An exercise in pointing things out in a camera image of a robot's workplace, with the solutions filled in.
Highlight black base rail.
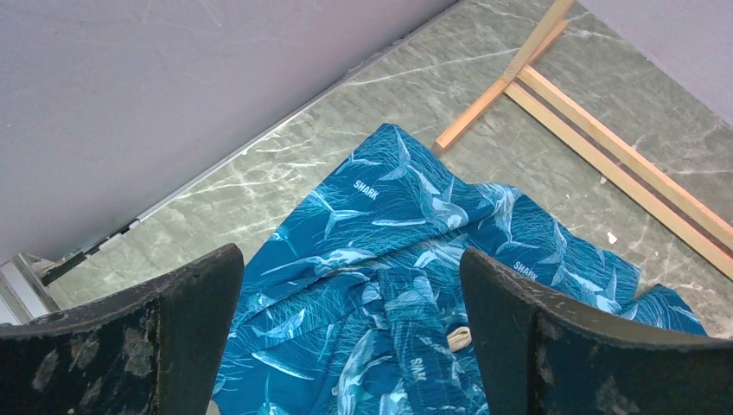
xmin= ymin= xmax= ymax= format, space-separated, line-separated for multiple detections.
xmin=1 ymin=253 xmax=60 ymax=325

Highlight blue patterned shorts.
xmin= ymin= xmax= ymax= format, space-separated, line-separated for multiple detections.
xmin=213 ymin=124 xmax=704 ymax=414

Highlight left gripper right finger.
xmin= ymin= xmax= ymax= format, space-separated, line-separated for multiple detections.
xmin=460 ymin=248 xmax=732 ymax=414

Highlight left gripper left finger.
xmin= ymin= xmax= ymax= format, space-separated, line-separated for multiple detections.
xmin=1 ymin=244 xmax=245 ymax=414

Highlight wooden clothes rack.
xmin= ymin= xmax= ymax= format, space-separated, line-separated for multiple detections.
xmin=431 ymin=1 xmax=732 ymax=278

